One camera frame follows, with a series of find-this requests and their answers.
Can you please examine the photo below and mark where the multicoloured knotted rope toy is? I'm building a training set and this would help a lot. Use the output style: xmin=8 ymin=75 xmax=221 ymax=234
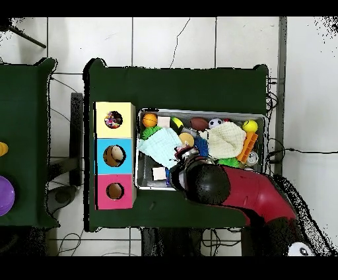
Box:
xmin=104 ymin=111 xmax=123 ymax=129

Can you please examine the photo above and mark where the shallow clear plastic bin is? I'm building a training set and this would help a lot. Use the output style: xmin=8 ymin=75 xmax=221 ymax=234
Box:
xmin=134 ymin=108 xmax=267 ymax=195

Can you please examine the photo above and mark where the wooden box with three holes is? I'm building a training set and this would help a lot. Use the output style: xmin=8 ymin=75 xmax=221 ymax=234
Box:
xmin=93 ymin=101 xmax=137 ymax=211

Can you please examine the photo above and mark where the blue spiky rubber ball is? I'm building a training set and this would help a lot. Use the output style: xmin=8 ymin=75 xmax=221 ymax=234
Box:
xmin=194 ymin=137 xmax=210 ymax=158

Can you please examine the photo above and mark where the light blue waffle cloth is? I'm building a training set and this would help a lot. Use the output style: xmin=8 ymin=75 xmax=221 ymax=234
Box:
xmin=136 ymin=127 xmax=183 ymax=170

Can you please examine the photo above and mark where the small brown football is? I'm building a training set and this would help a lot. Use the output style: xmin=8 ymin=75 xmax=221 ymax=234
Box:
xmin=189 ymin=116 xmax=209 ymax=131

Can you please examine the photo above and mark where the small orange basketball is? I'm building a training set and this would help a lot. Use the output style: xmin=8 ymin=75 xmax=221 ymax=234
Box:
xmin=142 ymin=112 xmax=158 ymax=128

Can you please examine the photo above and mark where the cream waffle cloth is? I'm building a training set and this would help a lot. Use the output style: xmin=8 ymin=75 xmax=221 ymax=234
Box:
xmin=199 ymin=122 xmax=247 ymax=160

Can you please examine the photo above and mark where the green spiky rubber ball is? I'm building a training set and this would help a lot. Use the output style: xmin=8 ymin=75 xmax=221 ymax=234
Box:
xmin=217 ymin=157 xmax=240 ymax=168

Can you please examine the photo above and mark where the dark green tablecloth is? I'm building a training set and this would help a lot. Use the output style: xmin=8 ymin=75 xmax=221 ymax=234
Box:
xmin=83 ymin=57 xmax=269 ymax=233
xmin=0 ymin=57 xmax=60 ymax=229

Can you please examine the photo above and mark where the orange notched foam block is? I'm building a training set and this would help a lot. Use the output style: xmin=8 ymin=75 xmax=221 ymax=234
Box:
xmin=236 ymin=131 xmax=259 ymax=163

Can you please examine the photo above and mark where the yellow tennis ball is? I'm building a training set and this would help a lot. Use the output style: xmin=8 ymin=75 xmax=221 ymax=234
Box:
xmin=242 ymin=119 xmax=259 ymax=133

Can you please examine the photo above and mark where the black metal stand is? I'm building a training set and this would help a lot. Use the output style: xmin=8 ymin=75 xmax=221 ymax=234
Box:
xmin=47 ymin=92 xmax=85 ymax=187

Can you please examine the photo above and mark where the dark grey rounded object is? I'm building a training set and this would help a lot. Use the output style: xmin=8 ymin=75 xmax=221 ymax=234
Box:
xmin=46 ymin=184 xmax=78 ymax=215

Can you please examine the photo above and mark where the purple ball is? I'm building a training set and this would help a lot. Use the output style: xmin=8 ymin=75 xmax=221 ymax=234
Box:
xmin=0 ymin=175 xmax=16 ymax=217

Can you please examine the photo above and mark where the black tripod leg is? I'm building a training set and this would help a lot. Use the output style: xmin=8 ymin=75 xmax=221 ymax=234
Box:
xmin=0 ymin=18 xmax=48 ymax=49

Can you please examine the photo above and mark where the black cable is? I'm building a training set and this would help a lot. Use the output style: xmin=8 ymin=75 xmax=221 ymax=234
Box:
xmin=266 ymin=137 xmax=338 ymax=164

